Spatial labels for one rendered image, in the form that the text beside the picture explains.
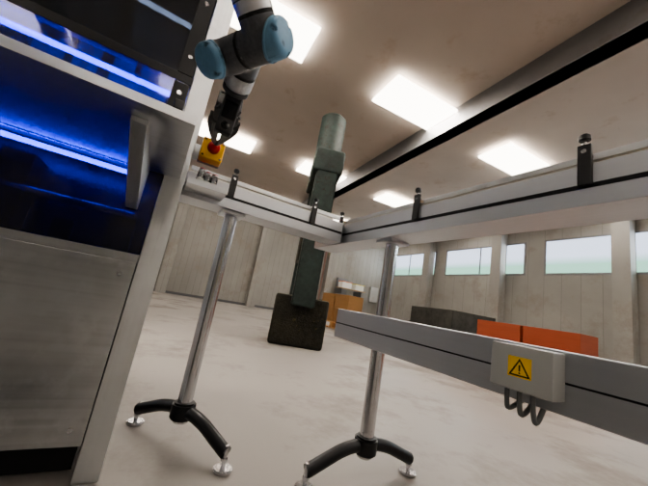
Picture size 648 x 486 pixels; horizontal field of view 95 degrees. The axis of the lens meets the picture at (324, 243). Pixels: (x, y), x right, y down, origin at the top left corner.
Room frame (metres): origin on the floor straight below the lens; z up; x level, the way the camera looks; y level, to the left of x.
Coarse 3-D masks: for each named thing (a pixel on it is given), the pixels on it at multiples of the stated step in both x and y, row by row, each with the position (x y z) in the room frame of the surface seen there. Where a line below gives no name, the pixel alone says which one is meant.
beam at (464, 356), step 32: (352, 320) 1.23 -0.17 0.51; (384, 320) 1.07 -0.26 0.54; (384, 352) 1.05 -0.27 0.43; (416, 352) 0.93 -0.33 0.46; (448, 352) 0.83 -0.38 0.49; (480, 352) 0.76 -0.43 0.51; (480, 384) 0.75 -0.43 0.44; (576, 384) 0.59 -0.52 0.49; (608, 384) 0.55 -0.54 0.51; (640, 384) 0.51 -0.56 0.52; (576, 416) 0.59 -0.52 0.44; (608, 416) 0.55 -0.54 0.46; (640, 416) 0.51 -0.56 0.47
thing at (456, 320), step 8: (416, 312) 5.85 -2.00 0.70; (424, 312) 5.60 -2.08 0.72; (432, 312) 5.40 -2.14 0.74; (440, 312) 5.20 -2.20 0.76; (448, 312) 5.00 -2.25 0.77; (456, 312) 4.94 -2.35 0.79; (464, 312) 4.98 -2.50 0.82; (416, 320) 5.83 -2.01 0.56; (424, 320) 5.58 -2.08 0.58; (432, 320) 5.38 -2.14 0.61; (440, 320) 5.19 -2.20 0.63; (448, 320) 4.99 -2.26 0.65; (456, 320) 4.94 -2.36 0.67; (464, 320) 4.99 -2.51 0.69; (472, 320) 5.04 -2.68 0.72; (488, 320) 5.13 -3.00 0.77; (448, 328) 4.97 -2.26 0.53; (456, 328) 4.94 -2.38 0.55; (464, 328) 4.99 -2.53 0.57; (472, 328) 5.04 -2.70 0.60
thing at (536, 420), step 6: (504, 390) 0.67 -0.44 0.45; (504, 396) 0.67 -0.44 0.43; (522, 396) 0.65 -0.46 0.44; (504, 402) 0.67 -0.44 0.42; (516, 402) 0.67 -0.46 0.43; (522, 402) 0.65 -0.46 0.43; (534, 402) 0.62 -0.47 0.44; (510, 408) 0.67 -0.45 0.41; (522, 408) 0.65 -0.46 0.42; (528, 408) 0.65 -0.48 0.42; (534, 408) 0.62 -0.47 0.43; (540, 408) 0.64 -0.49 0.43; (522, 414) 0.65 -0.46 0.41; (534, 414) 0.62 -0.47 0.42; (540, 414) 0.63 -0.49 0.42; (534, 420) 0.62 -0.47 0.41; (540, 420) 0.63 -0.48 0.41
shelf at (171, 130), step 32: (0, 64) 0.46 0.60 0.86; (32, 64) 0.45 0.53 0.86; (64, 64) 0.45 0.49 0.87; (0, 96) 0.58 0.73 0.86; (32, 96) 0.55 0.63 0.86; (64, 96) 0.53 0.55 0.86; (96, 96) 0.51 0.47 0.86; (128, 96) 0.50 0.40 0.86; (32, 128) 0.71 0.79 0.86; (64, 128) 0.68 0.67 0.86; (96, 128) 0.65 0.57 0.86; (128, 128) 0.62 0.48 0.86; (160, 128) 0.59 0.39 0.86; (192, 128) 0.57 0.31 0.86; (160, 160) 0.77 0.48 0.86
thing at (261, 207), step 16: (192, 176) 1.02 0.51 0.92; (224, 176) 1.09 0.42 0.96; (240, 192) 1.10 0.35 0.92; (256, 192) 1.16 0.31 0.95; (208, 208) 1.14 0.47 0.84; (240, 208) 1.11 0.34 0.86; (256, 208) 1.14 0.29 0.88; (272, 208) 1.16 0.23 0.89; (288, 208) 1.20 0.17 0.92; (304, 208) 1.27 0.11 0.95; (256, 224) 1.26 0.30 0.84; (272, 224) 1.21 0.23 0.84; (288, 224) 1.20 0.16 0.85; (304, 224) 1.24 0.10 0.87; (320, 224) 1.27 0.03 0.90; (336, 224) 1.31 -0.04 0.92; (320, 240) 1.37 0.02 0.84; (336, 240) 1.32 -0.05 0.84
